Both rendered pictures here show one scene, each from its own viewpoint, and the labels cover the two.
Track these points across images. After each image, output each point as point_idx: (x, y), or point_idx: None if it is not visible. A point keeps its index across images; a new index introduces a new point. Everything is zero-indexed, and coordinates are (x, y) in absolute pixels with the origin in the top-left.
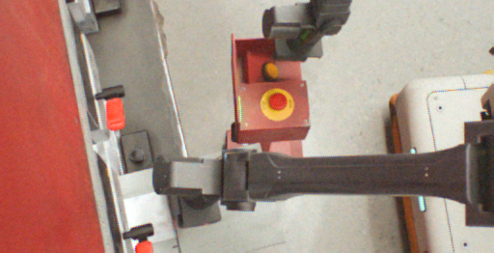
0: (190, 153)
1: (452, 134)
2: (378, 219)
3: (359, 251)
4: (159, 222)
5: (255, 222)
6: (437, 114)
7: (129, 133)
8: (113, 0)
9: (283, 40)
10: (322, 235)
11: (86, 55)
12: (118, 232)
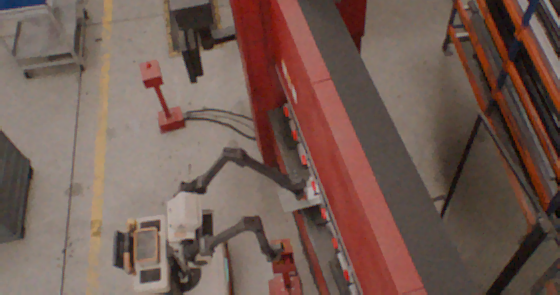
0: (316, 292)
1: (211, 285)
2: (239, 270)
3: (247, 257)
4: (308, 192)
5: (284, 194)
6: (216, 293)
7: (321, 222)
8: (332, 262)
9: (278, 253)
10: (261, 262)
11: (323, 202)
12: (310, 165)
